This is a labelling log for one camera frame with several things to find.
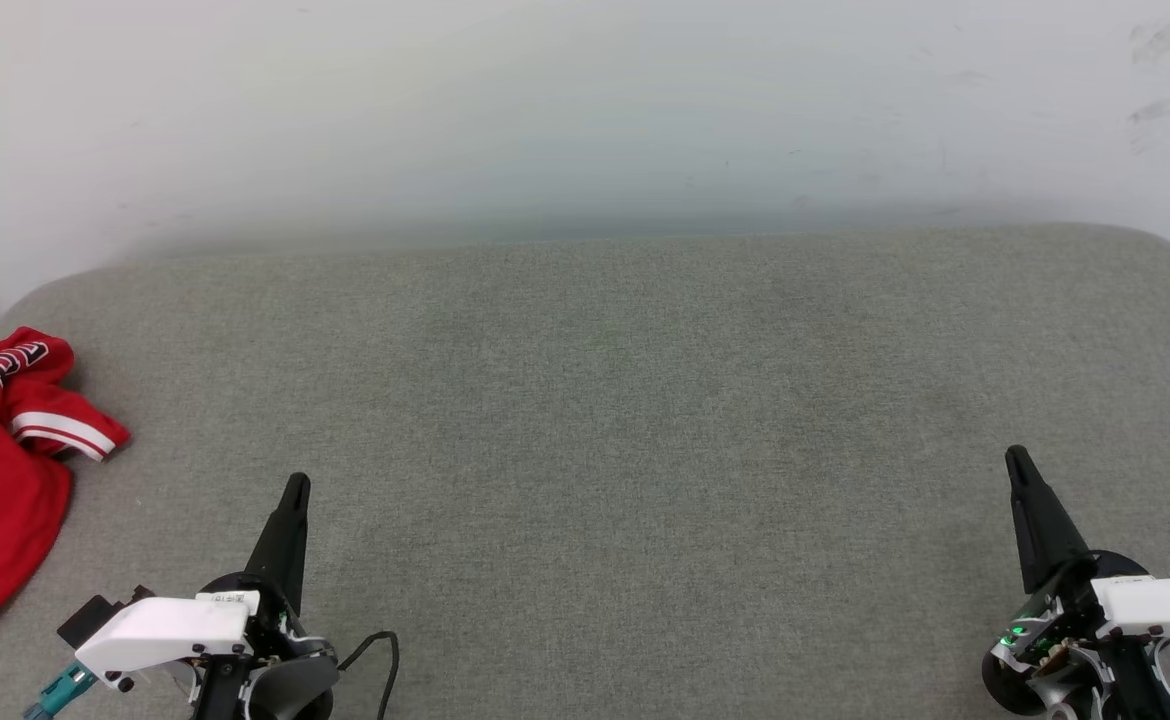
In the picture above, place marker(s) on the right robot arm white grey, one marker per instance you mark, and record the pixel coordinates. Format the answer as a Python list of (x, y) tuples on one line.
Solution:
[(1065, 695)]

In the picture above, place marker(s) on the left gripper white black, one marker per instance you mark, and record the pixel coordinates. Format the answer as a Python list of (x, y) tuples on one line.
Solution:
[(170, 630)]

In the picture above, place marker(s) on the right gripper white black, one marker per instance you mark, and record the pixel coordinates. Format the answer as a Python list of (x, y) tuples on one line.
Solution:
[(1160, 610)]

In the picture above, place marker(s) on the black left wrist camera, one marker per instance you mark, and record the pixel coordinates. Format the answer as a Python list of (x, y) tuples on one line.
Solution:
[(95, 618)]

